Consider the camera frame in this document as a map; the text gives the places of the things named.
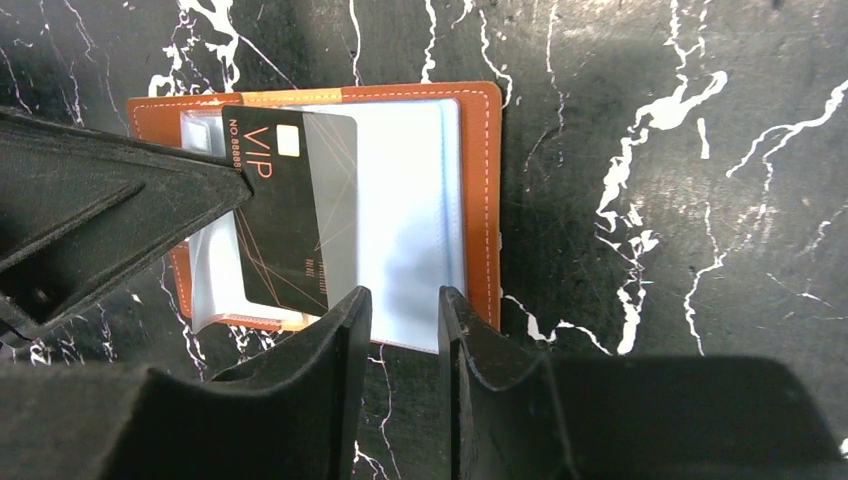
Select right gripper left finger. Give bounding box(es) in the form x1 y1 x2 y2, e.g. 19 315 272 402
1 286 372 479

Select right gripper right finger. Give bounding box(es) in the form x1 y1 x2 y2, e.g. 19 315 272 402
439 286 847 479

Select brown leather card holder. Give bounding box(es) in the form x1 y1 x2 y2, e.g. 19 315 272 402
127 81 502 352

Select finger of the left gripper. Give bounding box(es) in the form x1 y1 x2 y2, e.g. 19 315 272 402
1 107 252 347

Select black VIP credit card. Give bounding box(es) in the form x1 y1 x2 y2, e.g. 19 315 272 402
222 106 358 316

